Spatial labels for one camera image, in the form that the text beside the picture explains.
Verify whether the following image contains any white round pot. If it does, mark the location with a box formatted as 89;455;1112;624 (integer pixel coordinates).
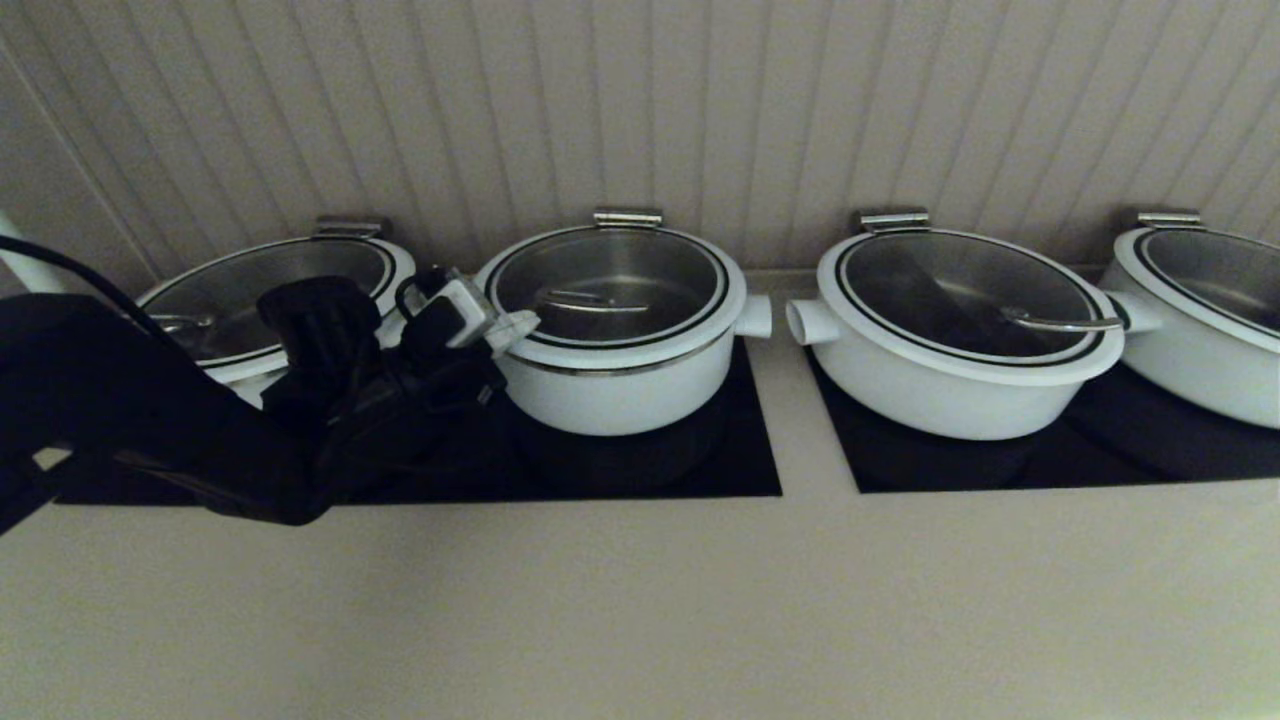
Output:
785;230;1166;442
135;236;421;411
1100;226;1280;431
490;295;773;437

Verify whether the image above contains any black glass cooktop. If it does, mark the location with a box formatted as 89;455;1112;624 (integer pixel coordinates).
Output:
805;350;1280;494
55;335;783;506

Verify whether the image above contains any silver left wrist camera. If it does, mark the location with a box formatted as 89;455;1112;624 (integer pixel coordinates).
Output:
432;272;498;349

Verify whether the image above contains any black left camera cable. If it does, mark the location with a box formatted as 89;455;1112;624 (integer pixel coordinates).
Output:
395;265;451;323

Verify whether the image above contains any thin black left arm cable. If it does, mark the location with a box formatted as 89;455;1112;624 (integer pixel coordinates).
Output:
0;235;171;346

